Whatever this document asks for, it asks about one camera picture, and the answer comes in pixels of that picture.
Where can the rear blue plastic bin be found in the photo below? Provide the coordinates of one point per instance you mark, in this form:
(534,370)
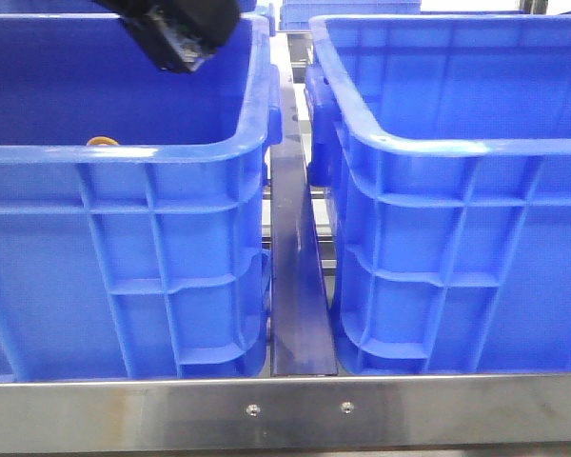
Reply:
(294,15)

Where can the left rail screw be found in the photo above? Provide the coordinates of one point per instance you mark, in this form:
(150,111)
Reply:
(253,410)

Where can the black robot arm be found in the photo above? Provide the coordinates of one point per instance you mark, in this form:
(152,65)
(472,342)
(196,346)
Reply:
(178,35)

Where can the steel front rail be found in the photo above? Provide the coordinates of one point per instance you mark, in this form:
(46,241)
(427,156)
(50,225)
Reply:
(296,413)

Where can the blue plastic bin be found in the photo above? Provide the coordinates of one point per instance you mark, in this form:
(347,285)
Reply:
(443,143)
(142,260)
(294,15)

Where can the rail screw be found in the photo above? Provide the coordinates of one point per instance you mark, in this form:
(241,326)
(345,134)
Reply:
(253,410)
(347,407)

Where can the yellow mushroom push button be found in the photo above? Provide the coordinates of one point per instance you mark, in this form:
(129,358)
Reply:
(102,141)

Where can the right rail screw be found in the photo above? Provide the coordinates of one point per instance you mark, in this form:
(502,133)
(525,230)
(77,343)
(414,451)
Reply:
(347,407)

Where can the left blue plastic bin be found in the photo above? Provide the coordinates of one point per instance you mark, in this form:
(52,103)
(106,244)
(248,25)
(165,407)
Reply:
(142,260)

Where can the right blue plastic bin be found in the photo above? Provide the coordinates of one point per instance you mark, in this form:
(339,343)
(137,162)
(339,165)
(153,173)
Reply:
(443,143)

